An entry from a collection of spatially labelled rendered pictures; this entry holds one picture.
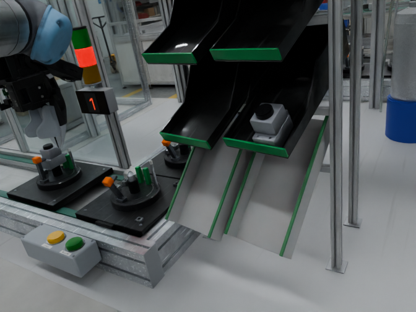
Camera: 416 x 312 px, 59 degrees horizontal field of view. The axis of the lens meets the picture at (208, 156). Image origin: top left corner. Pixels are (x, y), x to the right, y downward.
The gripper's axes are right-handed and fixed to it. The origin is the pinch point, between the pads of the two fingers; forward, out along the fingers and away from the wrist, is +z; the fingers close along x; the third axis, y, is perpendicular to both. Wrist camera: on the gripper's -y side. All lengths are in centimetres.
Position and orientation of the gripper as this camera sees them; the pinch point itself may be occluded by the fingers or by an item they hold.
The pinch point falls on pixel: (60, 140)
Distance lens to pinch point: 78.5
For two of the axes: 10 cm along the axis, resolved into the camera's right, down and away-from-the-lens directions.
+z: 1.5, 8.9, 4.2
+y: -5.1, 4.3, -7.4
